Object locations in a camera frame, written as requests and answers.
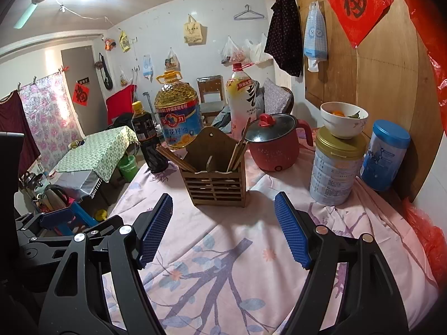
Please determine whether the red diamond wall poster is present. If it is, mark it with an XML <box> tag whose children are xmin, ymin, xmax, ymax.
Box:
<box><xmin>327</xmin><ymin>0</ymin><xmax>394</xmax><ymax>49</ymax></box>

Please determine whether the wooden chair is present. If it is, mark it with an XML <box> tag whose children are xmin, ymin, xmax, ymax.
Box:
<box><xmin>197</xmin><ymin>76</ymin><xmax>224</xmax><ymax>124</ymax></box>

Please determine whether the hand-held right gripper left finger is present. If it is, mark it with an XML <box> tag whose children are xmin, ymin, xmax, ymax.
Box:
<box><xmin>38</xmin><ymin>193</ymin><xmax>174</xmax><ymax>335</ymax></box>

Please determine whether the pink floral hanging sheet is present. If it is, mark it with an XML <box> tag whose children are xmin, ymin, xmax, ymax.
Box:
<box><xmin>19</xmin><ymin>73</ymin><xmax>82</xmax><ymax>154</ymax></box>

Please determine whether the small blue white packet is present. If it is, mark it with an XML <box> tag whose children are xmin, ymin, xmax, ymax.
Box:
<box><xmin>141</xmin><ymin>55</ymin><xmax>154</xmax><ymax>79</ymax></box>

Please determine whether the red paper door decoration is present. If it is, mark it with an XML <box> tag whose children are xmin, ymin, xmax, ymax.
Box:
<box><xmin>73</xmin><ymin>83</ymin><xmax>89</xmax><ymax>105</ymax></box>

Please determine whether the dark dotted garment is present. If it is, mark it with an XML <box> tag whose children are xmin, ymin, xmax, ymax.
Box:
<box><xmin>264</xmin><ymin>0</ymin><xmax>303</xmax><ymax>77</ymax></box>

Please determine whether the wooden slatted chopstick holder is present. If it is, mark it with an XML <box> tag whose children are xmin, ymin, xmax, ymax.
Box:
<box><xmin>178</xmin><ymin>126</ymin><xmax>249</xmax><ymax>207</ymax></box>

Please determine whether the green patterned table cover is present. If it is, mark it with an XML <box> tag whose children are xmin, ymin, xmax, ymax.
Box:
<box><xmin>56</xmin><ymin>126</ymin><xmax>138</xmax><ymax>182</ymax></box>

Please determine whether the black hanging bag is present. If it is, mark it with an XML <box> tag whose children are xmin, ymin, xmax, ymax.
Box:
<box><xmin>95</xmin><ymin>52</ymin><xmax>114</xmax><ymax>91</ymax></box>

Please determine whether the dark red cloth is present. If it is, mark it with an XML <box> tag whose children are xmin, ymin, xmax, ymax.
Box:
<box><xmin>0</xmin><ymin>91</ymin><xmax>41</xmax><ymax>178</ymax></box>

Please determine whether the white ceramic bowl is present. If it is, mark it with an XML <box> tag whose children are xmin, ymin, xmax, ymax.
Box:
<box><xmin>320</xmin><ymin>102</ymin><xmax>369</xmax><ymax>140</ymax></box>

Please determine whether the wire clothes hanger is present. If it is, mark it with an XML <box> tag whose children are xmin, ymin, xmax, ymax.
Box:
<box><xmin>233</xmin><ymin>4</ymin><xmax>266</xmax><ymax>21</ymax></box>

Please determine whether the blue plastic stool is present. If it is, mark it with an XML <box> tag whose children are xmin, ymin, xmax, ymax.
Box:
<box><xmin>38</xmin><ymin>199</ymin><xmax>98</xmax><ymax>236</ymax></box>

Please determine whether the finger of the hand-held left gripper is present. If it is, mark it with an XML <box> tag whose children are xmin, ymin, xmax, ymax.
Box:
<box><xmin>19</xmin><ymin>216</ymin><xmax>124</xmax><ymax>262</ymax></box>
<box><xmin>16</xmin><ymin>207</ymin><xmax>75</xmax><ymax>240</ymax></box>

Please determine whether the red electric cooking pot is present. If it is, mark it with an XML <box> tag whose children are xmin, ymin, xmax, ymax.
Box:
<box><xmin>244</xmin><ymin>113</ymin><xmax>314</xmax><ymax>172</ymax></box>

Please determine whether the green plastic bucket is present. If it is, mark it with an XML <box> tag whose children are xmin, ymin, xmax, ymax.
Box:
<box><xmin>119</xmin><ymin>155</ymin><xmax>139</xmax><ymax>182</ymax></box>

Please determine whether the red plastic sheet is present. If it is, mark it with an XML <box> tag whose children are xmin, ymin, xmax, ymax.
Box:
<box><xmin>405</xmin><ymin>195</ymin><xmax>447</xmax><ymax>287</ymax></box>

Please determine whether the pink floral tablecloth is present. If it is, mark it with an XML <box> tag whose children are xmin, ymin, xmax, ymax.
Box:
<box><xmin>105</xmin><ymin>126</ymin><xmax>439</xmax><ymax>335</ymax></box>

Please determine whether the round wooden board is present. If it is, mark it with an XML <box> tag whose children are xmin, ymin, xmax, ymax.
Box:
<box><xmin>291</xmin><ymin>0</ymin><xmax>441</xmax><ymax>203</ymax></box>

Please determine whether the dark soy sauce bottle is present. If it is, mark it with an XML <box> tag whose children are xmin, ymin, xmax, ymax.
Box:
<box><xmin>131</xmin><ymin>101</ymin><xmax>169</xmax><ymax>174</ymax></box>

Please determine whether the black jacket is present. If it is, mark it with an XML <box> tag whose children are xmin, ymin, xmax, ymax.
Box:
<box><xmin>108</xmin><ymin>113</ymin><xmax>137</xmax><ymax>130</ymax></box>

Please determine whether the grey floral cushion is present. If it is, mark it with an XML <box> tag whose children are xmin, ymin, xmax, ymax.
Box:
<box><xmin>262</xmin><ymin>78</ymin><xmax>294</xmax><ymax>119</ymax></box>

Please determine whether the ceiling fan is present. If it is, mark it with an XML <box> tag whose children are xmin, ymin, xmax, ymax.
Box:
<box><xmin>13</xmin><ymin>0</ymin><xmax>75</xmax><ymax>29</ymax></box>

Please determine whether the set of wooden chopsticks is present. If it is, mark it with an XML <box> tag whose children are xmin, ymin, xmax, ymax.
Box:
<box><xmin>156</xmin><ymin>117</ymin><xmax>252</xmax><ymax>175</ymax></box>

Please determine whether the yellow cooking oil bottle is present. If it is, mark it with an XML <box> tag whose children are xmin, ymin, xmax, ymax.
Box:
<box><xmin>154</xmin><ymin>70</ymin><xmax>204</xmax><ymax>150</ymax></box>

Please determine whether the milk powder can gold lid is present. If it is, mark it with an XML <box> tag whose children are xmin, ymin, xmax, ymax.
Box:
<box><xmin>309</xmin><ymin>126</ymin><xmax>367</xmax><ymax>206</ymax></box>

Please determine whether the plastic bag with snacks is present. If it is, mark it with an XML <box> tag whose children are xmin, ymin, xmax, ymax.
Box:
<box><xmin>164</xmin><ymin>48</ymin><xmax>181</xmax><ymax>72</ymax></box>

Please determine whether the grey door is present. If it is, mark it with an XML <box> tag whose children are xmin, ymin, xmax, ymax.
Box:
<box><xmin>61</xmin><ymin>45</ymin><xmax>109</xmax><ymax>137</ymax></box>

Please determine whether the white drink bottle red cap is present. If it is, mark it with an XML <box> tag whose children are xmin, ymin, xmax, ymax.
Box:
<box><xmin>224</xmin><ymin>63</ymin><xmax>265</xmax><ymax>135</ymax></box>

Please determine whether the red plastic bag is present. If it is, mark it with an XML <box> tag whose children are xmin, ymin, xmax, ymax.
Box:
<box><xmin>391</xmin><ymin>0</ymin><xmax>447</xmax><ymax>105</ymax></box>

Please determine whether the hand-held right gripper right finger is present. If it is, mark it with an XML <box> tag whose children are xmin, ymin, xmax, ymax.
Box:
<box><xmin>274</xmin><ymin>191</ymin><xmax>409</xmax><ymax>335</ymax></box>

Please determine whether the blue lidded can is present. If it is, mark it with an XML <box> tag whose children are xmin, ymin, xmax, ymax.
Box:
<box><xmin>360</xmin><ymin>119</ymin><xmax>411</xmax><ymax>192</ymax></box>

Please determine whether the clear bag with food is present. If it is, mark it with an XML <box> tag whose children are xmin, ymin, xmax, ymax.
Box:
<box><xmin>221</xmin><ymin>36</ymin><xmax>247</xmax><ymax>65</ymax></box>

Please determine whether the white plastic bag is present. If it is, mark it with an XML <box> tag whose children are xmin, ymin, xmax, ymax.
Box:
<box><xmin>244</xmin><ymin>33</ymin><xmax>273</xmax><ymax>64</ymax></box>

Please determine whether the blue white tissue pack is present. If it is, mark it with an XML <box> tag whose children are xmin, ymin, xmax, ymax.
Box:
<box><xmin>303</xmin><ymin>2</ymin><xmax>329</xmax><ymax>72</ymax></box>

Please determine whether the beige tote bag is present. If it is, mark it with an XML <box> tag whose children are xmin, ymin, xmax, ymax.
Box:
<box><xmin>184</xmin><ymin>15</ymin><xmax>204</xmax><ymax>45</ymax></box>

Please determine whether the metal kettle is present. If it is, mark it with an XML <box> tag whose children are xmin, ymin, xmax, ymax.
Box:
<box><xmin>44</xmin><ymin>185</ymin><xmax>70</xmax><ymax>213</ymax></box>

